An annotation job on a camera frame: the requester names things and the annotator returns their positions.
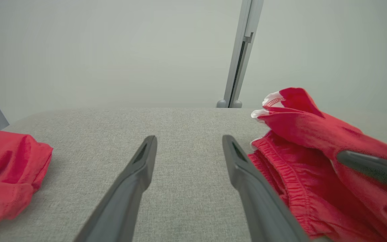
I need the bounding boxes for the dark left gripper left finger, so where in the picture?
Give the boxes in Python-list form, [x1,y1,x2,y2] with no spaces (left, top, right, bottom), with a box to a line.
[74,135,158,242]

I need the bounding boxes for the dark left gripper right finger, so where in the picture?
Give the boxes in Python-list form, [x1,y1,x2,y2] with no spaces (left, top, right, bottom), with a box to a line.
[222,134,310,242]

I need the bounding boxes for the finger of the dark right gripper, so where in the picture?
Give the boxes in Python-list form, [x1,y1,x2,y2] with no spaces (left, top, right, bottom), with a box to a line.
[336,150,387,194]

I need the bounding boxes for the red Bulls shorts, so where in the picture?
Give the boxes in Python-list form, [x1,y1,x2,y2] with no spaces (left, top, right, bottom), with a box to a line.
[247,87,387,242]

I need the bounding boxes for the red white Bulls jersey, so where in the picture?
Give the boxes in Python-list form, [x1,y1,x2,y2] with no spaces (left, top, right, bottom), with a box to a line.
[0,129,53,226]

